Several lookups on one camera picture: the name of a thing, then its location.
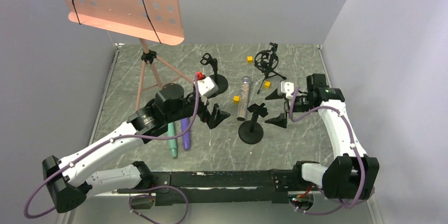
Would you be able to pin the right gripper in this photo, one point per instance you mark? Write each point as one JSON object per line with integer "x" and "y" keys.
{"x": 286, "y": 106}

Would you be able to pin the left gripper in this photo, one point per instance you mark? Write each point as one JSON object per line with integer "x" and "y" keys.
{"x": 204, "y": 111}

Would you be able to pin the purple microphone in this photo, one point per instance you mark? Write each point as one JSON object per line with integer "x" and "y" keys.
{"x": 186, "y": 138}

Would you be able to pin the black round-base clamp stand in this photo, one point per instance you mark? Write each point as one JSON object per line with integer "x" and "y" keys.
{"x": 251, "y": 132}

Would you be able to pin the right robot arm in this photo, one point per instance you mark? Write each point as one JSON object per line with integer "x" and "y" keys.
{"x": 351, "y": 175}

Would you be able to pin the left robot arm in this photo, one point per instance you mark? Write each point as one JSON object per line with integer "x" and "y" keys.
{"x": 72, "y": 179}

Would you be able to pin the black round-base clip stand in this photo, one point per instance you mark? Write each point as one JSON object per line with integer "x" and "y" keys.
{"x": 220, "y": 80}

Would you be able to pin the pink perforated music stand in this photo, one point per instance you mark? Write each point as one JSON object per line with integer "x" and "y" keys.
{"x": 148, "y": 20}

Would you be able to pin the yellow cube middle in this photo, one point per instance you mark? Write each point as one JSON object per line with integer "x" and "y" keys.
{"x": 267, "y": 84}

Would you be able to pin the glitter silver microphone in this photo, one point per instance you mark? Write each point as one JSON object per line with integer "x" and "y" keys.
{"x": 244, "y": 95}

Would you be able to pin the mint green microphone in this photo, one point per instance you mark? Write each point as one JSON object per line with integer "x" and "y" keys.
{"x": 172, "y": 143}

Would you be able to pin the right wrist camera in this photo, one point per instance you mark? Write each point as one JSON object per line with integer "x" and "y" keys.
{"x": 286, "y": 89}

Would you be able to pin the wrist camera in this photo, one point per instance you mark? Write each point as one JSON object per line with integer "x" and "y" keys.
{"x": 286, "y": 89}
{"x": 206, "y": 85}

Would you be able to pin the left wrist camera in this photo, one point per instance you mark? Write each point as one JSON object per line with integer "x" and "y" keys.
{"x": 206, "y": 85}

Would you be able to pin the black shock mount tripod stand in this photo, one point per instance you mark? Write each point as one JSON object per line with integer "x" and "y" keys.
{"x": 266, "y": 61}

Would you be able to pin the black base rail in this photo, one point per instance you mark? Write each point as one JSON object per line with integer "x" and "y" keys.
{"x": 274, "y": 185}

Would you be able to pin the aluminium table frame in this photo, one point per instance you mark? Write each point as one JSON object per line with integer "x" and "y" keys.
{"x": 119, "y": 94}

